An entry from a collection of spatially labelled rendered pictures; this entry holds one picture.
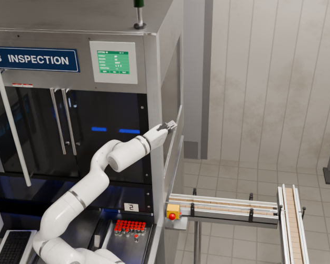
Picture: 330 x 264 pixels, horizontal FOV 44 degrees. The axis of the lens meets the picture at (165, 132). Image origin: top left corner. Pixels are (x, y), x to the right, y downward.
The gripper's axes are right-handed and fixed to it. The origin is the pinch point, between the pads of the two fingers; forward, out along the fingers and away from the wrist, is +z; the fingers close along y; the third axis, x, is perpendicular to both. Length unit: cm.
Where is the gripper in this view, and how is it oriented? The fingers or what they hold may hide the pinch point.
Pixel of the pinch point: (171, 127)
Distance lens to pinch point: 175.0
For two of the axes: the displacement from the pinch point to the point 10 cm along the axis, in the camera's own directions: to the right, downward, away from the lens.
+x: -6.7, -6.7, 3.2
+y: 2.2, -5.9, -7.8
